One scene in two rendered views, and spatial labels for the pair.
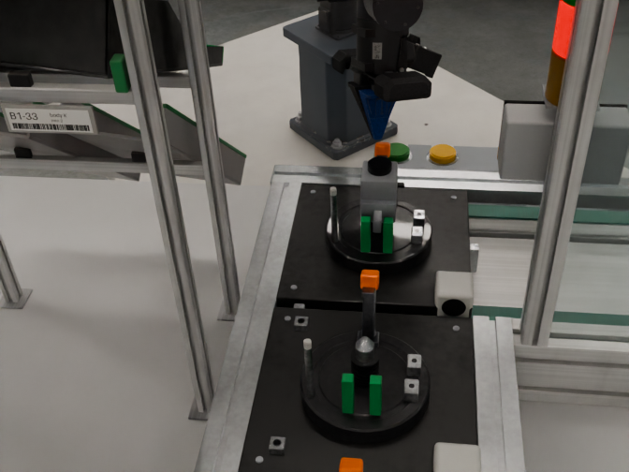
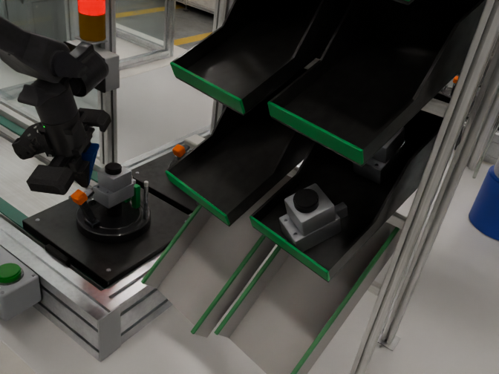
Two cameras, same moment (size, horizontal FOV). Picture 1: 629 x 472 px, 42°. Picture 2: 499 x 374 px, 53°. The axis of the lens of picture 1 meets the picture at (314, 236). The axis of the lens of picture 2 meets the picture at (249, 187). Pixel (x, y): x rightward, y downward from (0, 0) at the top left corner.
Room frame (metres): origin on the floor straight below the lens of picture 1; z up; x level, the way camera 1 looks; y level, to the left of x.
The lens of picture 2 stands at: (1.45, 0.45, 1.59)
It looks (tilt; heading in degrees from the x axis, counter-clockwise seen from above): 32 degrees down; 203
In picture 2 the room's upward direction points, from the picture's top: 9 degrees clockwise
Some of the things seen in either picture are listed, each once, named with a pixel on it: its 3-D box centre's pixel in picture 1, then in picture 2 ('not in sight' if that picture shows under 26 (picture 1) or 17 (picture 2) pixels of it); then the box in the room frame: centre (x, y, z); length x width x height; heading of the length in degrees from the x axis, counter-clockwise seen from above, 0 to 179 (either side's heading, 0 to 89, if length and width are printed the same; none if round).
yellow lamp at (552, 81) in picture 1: (575, 74); (92, 25); (0.69, -0.25, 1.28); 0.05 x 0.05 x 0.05
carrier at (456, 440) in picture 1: (364, 363); (200, 159); (0.58, -0.05, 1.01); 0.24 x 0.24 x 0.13; 81
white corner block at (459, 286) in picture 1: (453, 294); not in sight; (0.72, -0.17, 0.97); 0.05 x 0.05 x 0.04; 81
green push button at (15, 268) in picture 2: (396, 154); (8, 274); (1.04, -0.13, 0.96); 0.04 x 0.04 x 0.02
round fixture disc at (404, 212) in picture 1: (378, 234); (113, 217); (0.83, -0.08, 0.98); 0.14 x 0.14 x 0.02
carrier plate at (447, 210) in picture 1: (378, 244); (113, 224); (0.83, -0.08, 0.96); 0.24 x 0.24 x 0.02; 81
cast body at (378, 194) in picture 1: (378, 190); (117, 179); (0.82, -0.08, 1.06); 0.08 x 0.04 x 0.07; 172
